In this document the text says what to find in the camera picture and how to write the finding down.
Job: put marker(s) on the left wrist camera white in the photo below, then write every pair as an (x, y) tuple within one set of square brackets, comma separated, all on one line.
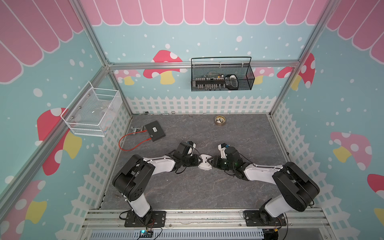
[(191, 147)]

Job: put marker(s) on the tape roll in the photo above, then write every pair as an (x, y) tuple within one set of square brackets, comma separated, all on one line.
[(220, 120)]

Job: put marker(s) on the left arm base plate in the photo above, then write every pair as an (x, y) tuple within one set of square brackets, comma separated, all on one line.
[(153, 219)]

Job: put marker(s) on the black box device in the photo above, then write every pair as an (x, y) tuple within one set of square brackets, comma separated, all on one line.
[(155, 131)]

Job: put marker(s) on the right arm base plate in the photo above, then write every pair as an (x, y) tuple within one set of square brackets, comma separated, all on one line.
[(257, 218)]

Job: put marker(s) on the metal clip on table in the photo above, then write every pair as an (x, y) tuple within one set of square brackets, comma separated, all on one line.
[(138, 129)]

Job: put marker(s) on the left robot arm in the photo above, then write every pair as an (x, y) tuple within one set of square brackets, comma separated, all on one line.
[(133, 178)]

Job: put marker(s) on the white wire basket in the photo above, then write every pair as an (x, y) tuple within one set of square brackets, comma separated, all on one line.
[(93, 111)]

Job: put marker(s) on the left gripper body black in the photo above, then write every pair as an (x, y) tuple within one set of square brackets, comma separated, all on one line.
[(190, 161)]

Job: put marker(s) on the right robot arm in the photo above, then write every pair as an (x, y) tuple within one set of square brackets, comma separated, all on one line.
[(297, 189)]

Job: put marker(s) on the white alarm device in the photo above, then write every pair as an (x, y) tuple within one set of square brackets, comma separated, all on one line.
[(205, 165)]

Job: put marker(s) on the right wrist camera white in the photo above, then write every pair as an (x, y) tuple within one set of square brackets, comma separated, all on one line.
[(222, 148)]

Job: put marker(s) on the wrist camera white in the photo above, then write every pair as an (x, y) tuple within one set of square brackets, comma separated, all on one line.
[(222, 148), (191, 147)]

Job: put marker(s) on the black wire mesh basket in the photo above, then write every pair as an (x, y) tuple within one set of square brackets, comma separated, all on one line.
[(221, 74)]

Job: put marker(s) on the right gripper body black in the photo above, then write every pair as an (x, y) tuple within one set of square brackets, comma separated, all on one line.
[(221, 163)]

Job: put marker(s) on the green circuit board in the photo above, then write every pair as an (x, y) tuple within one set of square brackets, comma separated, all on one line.
[(146, 234)]

